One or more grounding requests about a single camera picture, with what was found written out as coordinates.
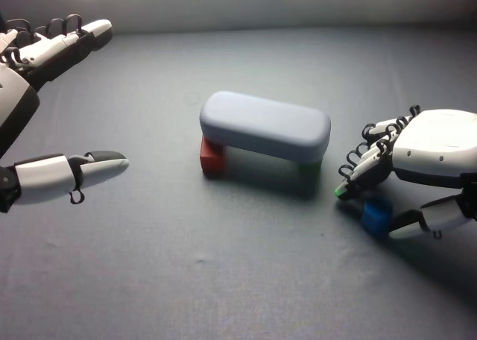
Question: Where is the lavender glasses case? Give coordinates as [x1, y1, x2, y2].
[199, 90, 332, 166]

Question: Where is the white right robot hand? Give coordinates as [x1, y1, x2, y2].
[334, 104, 477, 240]

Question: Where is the grey table cloth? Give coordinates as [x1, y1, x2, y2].
[0, 26, 477, 340]

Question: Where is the blue hexagonal block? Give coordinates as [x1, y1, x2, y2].
[360, 199, 393, 239]

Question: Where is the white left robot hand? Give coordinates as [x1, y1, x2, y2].
[0, 14, 130, 214]

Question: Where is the red rectangular block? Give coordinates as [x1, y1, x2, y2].
[199, 136, 227, 179]

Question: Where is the green rectangular block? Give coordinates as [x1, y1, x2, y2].
[299, 160, 322, 186]

